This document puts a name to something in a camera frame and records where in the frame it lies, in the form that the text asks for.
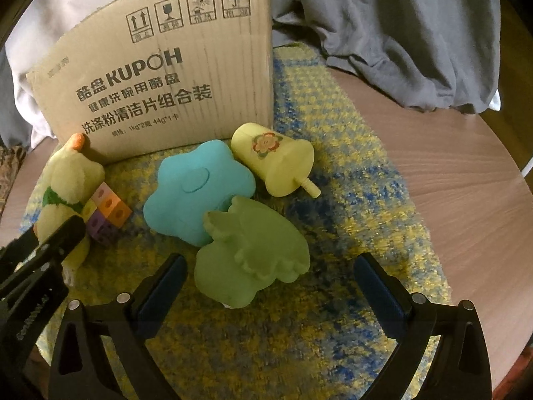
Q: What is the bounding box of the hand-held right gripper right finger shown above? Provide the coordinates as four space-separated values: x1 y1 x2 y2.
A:
353 252 493 400

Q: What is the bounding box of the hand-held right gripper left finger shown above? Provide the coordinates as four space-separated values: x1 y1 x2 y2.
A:
48 253 187 400

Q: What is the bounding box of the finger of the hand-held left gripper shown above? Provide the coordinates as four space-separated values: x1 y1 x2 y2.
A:
0 215 87 289
0 264 68 369

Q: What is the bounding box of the yellow plush duck toy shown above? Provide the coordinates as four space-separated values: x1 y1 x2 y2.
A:
33 132 106 286

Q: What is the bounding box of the green cloud-shaped toy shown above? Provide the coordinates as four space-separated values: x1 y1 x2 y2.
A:
195 195 311 310

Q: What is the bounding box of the multicoloured cube block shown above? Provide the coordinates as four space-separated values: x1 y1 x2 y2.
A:
83 183 133 243

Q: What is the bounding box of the brown patterned cloth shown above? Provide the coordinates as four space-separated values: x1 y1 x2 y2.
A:
0 146 28 213

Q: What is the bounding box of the yellow and blue woven mat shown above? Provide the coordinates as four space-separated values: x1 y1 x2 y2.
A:
19 44 452 400

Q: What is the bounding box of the blue star-shaped toy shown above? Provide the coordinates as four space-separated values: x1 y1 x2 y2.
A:
144 139 257 246

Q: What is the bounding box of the yellow toy cup with flower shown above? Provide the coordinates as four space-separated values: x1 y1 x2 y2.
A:
231 123 321 198

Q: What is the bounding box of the printed cardboard box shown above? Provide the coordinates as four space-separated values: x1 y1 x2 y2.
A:
26 0 274 164

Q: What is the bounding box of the white cloth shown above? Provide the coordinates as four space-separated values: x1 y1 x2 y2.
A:
0 0 176 151

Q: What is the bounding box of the grey cloth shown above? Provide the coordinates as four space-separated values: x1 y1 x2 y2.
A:
268 0 502 114

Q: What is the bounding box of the white cable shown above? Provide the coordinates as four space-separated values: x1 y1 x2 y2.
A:
518 150 533 180

